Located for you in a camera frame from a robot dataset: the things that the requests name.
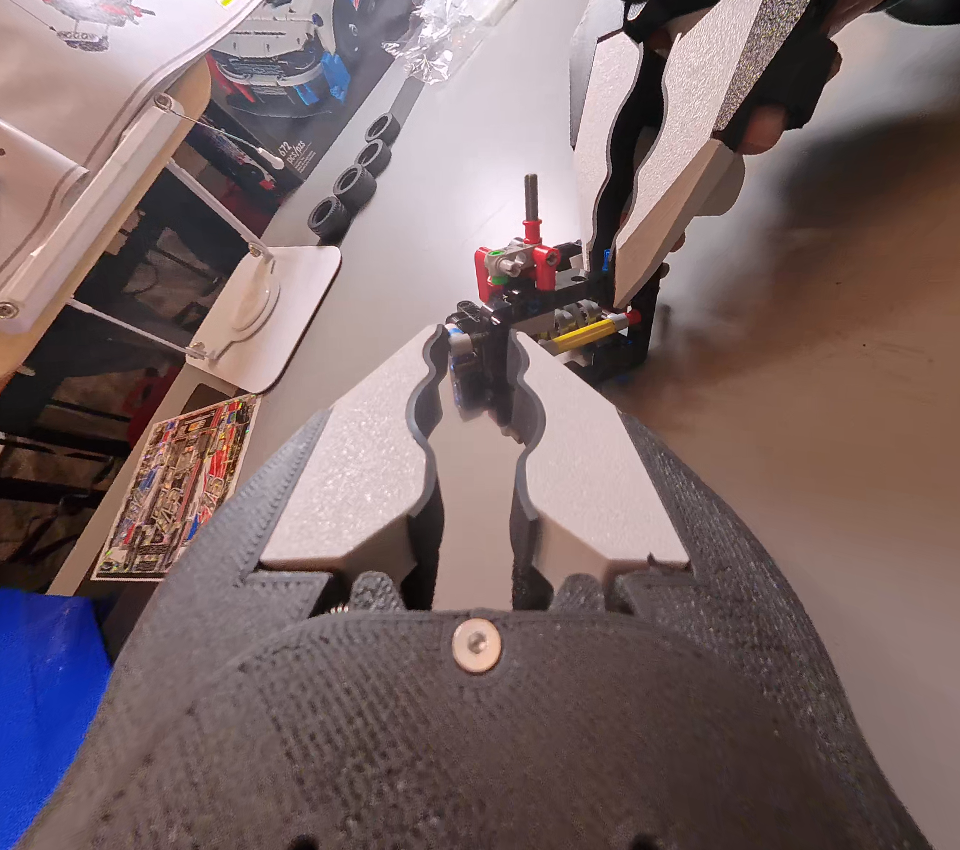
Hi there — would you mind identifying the colourful sticker sheet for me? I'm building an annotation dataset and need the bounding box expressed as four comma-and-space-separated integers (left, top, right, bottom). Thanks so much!
90, 392, 262, 581

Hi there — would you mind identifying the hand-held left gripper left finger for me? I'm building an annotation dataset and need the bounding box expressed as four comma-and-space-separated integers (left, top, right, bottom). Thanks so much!
261, 323, 450, 607

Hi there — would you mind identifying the blue plastic bin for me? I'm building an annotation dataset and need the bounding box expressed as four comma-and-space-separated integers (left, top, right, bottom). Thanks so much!
0, 586, 115, 850

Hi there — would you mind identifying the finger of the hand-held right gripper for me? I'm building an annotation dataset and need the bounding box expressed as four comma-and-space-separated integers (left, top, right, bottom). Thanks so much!
609, 0, 768, 309
572, 31, 663, 253

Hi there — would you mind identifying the black red lego assembly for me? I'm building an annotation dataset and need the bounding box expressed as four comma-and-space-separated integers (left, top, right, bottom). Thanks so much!
444, 173, 665, 431

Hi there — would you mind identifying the white book stand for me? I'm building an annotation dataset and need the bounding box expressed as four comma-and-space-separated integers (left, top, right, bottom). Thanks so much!
0, 58, 342, 395

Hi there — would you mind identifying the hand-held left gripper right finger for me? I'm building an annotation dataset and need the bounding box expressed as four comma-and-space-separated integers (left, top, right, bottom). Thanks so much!
508, 327, 691, 604

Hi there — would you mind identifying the clear plastic bag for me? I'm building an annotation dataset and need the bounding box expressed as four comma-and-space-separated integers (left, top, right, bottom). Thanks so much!
381, 0, 558, 88

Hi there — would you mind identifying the lego instruction manual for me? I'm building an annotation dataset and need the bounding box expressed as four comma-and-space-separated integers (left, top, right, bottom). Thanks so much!
0, 0, 270, 270

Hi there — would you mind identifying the thin cord with white tip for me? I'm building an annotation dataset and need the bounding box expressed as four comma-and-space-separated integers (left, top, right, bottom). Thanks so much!
191, 115, 288, 172

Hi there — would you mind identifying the red bag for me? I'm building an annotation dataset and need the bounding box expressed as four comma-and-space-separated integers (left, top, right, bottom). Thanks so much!
123, 366, 162, 416

